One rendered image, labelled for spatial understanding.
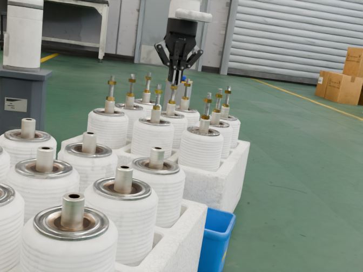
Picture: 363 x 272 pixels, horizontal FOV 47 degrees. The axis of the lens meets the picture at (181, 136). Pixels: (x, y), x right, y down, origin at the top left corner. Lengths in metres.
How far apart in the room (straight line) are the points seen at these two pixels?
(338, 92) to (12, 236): 4.45
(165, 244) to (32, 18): 0.82
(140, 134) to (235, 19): 5.42
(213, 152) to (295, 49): 5.81
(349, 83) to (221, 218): 4.03
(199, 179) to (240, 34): 5.54
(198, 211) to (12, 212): 0.31
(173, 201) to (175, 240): 0.07
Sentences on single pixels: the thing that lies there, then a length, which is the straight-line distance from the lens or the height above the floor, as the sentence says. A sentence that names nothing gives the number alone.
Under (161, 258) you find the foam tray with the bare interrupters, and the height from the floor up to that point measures 0.18.
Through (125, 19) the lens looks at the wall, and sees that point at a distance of 6.18.
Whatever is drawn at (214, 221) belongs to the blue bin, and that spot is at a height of 0.10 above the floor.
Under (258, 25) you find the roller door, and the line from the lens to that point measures 6.44.
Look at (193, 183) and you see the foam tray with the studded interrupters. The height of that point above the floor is 0.15.
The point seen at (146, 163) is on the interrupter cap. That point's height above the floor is 0.25.
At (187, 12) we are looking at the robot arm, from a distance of 0.99.
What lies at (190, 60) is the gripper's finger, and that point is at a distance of 1.07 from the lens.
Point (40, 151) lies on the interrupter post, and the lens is 0.58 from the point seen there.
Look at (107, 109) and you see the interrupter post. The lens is 1.01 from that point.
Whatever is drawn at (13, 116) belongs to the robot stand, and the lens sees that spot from 1.25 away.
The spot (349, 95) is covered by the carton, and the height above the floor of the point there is 0.10.
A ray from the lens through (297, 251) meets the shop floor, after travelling 1.06.
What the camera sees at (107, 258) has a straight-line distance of 0.44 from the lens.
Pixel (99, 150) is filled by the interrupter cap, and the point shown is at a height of 0.25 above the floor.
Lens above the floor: 0.45
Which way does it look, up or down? 13 degrees down
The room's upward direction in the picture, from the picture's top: 8 degrees clockwise
